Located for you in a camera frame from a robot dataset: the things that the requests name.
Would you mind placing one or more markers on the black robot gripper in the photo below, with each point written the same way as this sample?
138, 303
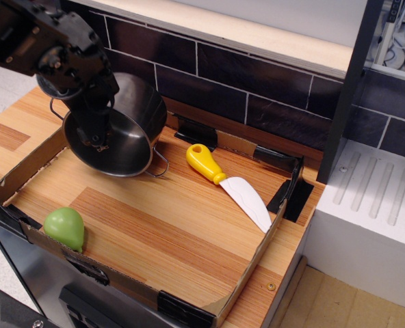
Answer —
67, 57

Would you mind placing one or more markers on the stainless steel pot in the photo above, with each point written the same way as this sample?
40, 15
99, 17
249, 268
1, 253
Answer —
137, 120

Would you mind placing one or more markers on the cardboard fence with black tape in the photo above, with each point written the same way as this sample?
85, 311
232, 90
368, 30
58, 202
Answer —
170, 250

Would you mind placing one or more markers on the green toy pear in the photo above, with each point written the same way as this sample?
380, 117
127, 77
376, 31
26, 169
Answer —
66, 226

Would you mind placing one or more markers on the white grooved sink drainboard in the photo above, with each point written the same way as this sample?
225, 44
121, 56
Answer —
367, 189

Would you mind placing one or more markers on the yellow handled toy knife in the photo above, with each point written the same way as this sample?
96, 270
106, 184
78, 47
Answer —
199, 157

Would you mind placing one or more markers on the dark grey vertical post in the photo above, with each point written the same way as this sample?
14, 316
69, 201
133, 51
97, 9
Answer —
335, 142

